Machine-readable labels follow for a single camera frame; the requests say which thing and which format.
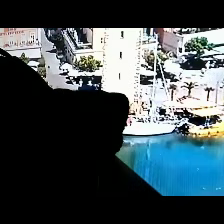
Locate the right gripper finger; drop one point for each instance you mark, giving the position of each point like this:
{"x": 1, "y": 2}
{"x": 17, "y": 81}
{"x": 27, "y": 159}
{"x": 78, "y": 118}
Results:
{"x": 130, "y": 183}

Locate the black garment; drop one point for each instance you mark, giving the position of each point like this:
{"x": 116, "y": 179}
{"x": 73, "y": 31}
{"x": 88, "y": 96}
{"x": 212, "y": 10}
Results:
{"x": 50, "y": 126}

